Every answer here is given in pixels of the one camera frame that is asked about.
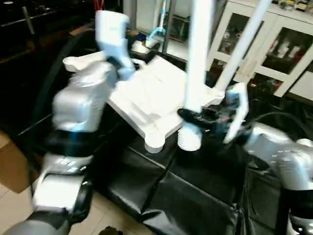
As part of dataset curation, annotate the black work mat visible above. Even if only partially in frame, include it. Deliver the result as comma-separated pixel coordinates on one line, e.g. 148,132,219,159
0,29,313,235

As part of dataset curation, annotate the white plastic table top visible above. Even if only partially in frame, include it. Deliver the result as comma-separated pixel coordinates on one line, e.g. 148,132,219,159
63,42,226,153

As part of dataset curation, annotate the brown flat cardboard sheet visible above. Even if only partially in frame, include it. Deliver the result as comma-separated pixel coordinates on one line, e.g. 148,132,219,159
0,130,31,194

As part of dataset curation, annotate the light blue mop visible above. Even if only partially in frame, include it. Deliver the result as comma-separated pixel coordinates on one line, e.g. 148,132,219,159
148,0,168,44

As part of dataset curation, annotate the grey metal pole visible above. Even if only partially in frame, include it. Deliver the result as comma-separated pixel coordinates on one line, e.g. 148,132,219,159
164,0,173,54

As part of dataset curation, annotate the white plastic table leg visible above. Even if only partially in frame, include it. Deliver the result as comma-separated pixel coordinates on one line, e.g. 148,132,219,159
214,0,273,96
177,0,214,152

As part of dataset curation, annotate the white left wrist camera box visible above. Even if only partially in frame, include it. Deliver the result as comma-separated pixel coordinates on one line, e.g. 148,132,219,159
94,10,136,81

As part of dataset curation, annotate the white glass door cabinet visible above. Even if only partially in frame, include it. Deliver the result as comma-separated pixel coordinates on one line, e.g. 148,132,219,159
208,0,313,98

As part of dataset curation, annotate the brown cardboard box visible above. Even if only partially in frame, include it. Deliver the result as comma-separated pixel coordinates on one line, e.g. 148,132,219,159
128,30,147,43

